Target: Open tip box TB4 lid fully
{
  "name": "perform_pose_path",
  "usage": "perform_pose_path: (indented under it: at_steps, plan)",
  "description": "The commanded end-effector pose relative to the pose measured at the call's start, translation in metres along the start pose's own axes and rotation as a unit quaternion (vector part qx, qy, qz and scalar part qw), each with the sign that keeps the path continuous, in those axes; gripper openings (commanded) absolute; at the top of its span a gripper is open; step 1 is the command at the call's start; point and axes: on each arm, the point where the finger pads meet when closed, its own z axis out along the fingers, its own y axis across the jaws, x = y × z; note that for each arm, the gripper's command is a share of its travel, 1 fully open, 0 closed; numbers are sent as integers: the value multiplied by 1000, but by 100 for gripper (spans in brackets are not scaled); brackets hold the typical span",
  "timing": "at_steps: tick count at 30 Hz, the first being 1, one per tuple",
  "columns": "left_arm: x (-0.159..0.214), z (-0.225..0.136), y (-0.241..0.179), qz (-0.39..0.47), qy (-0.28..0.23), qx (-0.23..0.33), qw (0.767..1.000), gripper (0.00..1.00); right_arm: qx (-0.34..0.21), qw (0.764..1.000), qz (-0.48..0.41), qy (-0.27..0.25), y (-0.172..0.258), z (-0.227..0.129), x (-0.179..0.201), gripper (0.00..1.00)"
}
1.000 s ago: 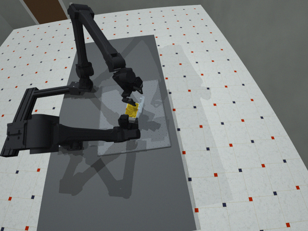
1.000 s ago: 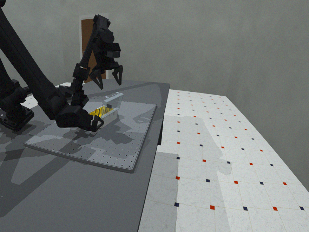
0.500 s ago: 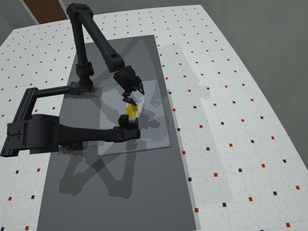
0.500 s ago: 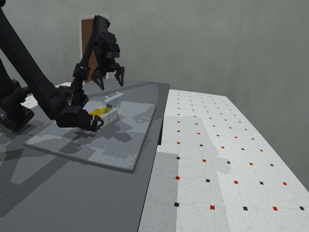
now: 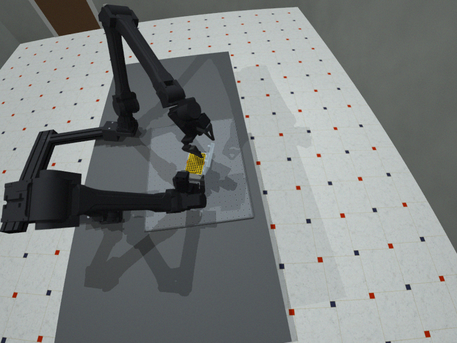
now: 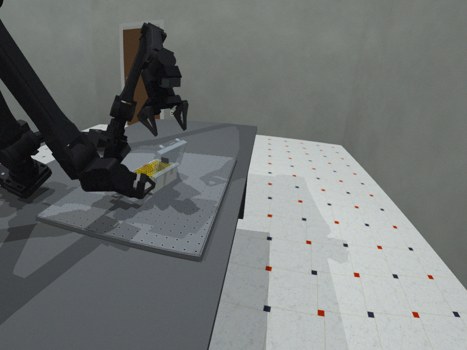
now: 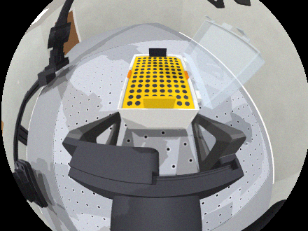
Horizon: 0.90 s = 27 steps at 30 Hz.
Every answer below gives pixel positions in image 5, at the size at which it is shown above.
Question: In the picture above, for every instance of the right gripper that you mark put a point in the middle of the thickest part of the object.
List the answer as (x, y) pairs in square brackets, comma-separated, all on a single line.
[(196, 185)]

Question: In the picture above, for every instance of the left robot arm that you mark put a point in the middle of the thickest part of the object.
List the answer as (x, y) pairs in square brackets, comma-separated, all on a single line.
[(118, 22)]

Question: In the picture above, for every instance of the yellow pipette tip rack insert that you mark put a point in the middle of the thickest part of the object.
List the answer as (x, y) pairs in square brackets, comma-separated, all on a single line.
[(195, 164)]

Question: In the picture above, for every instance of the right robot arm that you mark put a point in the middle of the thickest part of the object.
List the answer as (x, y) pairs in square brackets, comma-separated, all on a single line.
[(46, 199)]

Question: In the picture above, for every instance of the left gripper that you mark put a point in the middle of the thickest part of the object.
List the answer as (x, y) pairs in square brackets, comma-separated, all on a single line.
[(193, 149)]

